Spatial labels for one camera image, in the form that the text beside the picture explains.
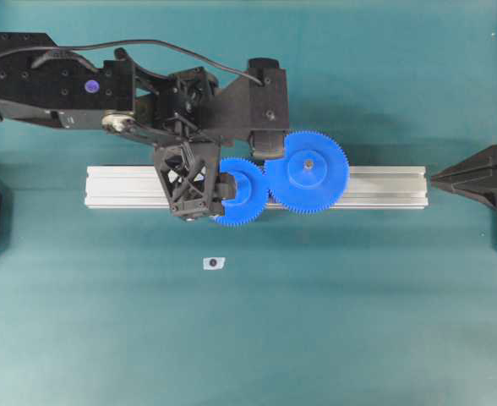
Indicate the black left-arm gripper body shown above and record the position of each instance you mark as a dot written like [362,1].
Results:
[185,157]

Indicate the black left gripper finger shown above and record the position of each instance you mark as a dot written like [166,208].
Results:
[226,180]
[221,193]

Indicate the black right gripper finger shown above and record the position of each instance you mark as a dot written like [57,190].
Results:
[485,159]
[483,193]

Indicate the small blue gear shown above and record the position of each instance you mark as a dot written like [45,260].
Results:
[251,196]

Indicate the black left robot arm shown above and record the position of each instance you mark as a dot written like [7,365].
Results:
[44,84]

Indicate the large blue gear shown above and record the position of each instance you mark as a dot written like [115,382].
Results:
[308,190]

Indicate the white marker sticker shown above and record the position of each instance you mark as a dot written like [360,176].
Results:
[213,263]

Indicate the aluminium extrusion rail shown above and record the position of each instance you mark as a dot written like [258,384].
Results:
[369,187]

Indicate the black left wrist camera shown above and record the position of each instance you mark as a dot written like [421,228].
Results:
[255,113]

